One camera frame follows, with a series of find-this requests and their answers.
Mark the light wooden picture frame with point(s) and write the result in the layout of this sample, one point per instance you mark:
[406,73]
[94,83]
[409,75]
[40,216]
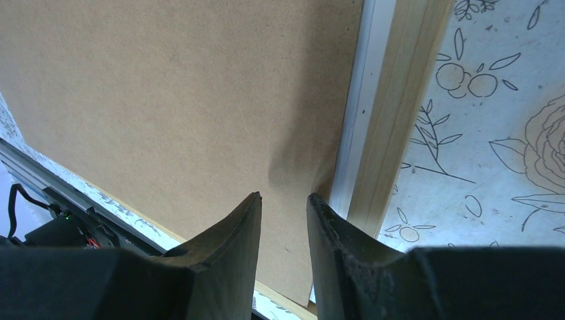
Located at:
[411,43]

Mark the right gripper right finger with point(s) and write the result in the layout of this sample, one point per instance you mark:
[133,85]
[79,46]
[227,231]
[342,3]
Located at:
[357,277]

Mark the sunset landscape photo print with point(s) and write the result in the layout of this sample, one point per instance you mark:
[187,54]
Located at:
[374,30]

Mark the floral patterned table mat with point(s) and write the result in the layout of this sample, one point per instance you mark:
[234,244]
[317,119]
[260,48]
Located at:
[483,162]

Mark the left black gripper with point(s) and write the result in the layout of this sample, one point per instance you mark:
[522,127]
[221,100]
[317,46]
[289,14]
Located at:
[66,229]

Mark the aluminium rail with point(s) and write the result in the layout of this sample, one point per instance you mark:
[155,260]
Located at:
[57,191]

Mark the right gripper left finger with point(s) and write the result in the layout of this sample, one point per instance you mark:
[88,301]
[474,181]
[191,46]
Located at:
[211,276]

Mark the brown frame backing board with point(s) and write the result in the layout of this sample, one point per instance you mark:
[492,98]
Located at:
[180,109]

